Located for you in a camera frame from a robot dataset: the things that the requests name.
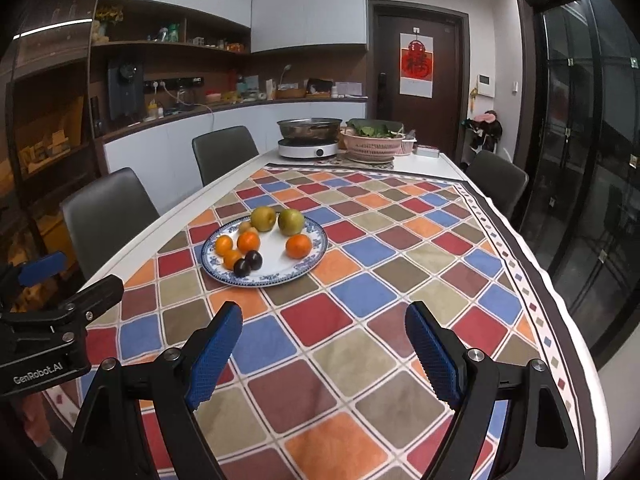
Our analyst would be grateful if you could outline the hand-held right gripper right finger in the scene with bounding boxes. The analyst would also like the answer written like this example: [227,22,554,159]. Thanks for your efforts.
[404,301,586,480]

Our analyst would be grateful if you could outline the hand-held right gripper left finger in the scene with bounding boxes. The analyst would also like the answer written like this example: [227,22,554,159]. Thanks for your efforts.
[72,301,244,480]

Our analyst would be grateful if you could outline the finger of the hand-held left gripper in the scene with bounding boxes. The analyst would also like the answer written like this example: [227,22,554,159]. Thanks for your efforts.
[0,275,125,342]
[0,251,68,292]

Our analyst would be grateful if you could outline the blue patterned white plate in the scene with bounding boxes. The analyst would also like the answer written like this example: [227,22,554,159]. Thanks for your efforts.
[200,214,330,289]

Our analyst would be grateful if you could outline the large orange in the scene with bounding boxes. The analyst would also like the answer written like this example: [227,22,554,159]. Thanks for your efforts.
[285,233,314,260]

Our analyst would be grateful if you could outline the green apple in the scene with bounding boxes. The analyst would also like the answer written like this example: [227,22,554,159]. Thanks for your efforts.
[277,208,306,237]
[249,205,278,233]

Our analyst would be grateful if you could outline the person's left hand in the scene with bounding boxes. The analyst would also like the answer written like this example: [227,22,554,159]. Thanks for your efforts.
[15,392,54,449]

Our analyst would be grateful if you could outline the grey dining chair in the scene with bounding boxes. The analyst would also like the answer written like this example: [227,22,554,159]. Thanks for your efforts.
[59,167,161,282]
[192,125,260,186]
[464,149,530,219]

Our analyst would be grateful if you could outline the colourful checked tablecloth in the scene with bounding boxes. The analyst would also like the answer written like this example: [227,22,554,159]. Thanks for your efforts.
[42,162,587,480]

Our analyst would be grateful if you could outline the white lower cabinets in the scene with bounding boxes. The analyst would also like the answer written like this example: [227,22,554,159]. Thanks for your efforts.
[102,99,369,201]

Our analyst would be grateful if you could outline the white cabinets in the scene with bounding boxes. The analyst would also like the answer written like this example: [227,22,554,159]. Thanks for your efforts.
[97,0,369,54]
[102,99,369,201]

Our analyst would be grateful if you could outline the black countertop appliance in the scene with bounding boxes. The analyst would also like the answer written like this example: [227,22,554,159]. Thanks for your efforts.
[107,57,146,121]

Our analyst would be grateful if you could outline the pink plastic colander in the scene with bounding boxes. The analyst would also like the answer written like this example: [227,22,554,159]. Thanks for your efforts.
[340,132,407,163]

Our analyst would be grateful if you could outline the white induction cooker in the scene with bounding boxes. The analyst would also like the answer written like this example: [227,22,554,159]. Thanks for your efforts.
[277,138,341,160]

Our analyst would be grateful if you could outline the green leafy vegetables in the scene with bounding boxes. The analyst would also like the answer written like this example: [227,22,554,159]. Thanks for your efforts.
[347,122,404,140]

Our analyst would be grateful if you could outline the black framed glass doors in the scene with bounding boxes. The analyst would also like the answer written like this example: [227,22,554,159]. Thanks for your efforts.
[517,0,640,362]

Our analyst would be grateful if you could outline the stainless steel pot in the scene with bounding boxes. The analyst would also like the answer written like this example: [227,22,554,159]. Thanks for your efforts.
[276,117,344,142]

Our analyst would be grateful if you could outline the yellow flower bouquet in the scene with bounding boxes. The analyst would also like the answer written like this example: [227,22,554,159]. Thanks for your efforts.
[94,4,124,26]

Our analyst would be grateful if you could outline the wicker basket with black item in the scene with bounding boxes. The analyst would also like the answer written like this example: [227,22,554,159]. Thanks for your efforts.
[304,78,335,100]

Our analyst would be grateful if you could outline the dark brown door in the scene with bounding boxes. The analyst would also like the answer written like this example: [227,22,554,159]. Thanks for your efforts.
[368,0,470,161]

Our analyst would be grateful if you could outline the white upper cabinets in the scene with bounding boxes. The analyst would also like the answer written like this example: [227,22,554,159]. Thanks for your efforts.
[97,0,369,54]

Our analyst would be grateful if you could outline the black wall outlet strip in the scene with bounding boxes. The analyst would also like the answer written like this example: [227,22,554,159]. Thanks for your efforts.
[143,76,206,94]

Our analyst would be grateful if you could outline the wooden wall shelf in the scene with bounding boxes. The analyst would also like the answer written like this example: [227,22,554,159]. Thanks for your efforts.
[92,0,251,56]

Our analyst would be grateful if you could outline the red and white wall calendar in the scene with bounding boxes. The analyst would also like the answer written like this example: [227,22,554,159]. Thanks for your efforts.
[399,32,434,99]

